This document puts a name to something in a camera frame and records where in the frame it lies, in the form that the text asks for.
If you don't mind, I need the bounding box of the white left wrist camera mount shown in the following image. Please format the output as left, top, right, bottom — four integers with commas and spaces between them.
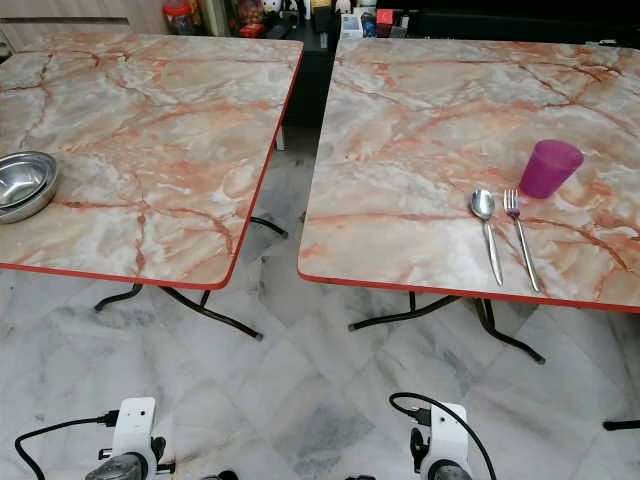
112, 397, 159, 461

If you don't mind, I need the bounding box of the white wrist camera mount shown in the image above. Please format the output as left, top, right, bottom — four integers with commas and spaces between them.
427, 402, 471, 480
112, 397, 159, 461

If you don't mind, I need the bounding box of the beige wooden cabinet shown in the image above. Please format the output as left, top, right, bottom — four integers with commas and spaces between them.
0, 0, 173, 51

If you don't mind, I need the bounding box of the red lid plastic jar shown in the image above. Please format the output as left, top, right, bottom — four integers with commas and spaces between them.
163, 0, 201, 37

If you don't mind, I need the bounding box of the marble folding table red edge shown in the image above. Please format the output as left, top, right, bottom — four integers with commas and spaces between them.
298, 38, 640, 365
0, 30, 305, 342

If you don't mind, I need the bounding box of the steel spoon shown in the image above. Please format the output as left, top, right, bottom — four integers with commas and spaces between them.
470, 188, 504, 287

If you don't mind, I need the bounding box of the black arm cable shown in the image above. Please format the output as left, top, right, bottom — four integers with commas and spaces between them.
390, 392, 499, 480
15, 410, 121, 480

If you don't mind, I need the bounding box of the small steel bowl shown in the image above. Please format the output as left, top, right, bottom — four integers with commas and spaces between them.
0, 158, 51, 211

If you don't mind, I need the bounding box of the large steel bowl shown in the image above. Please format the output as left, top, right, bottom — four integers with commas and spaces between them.
0, 151, 60, 225

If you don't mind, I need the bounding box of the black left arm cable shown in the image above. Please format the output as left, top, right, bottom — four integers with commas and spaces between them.
15, 410, 121, 480

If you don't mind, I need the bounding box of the steel fork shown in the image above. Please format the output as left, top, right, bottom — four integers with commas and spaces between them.
504, 189, 543, 294

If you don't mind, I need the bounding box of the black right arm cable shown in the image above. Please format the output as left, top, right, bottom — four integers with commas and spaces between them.
390, 392, 499, 480

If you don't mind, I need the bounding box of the purple plastic cup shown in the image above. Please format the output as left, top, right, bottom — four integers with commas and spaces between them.
518, 140, 585, 200

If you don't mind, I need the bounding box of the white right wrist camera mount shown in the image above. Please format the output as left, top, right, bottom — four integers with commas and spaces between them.
427, 402, 471, 480

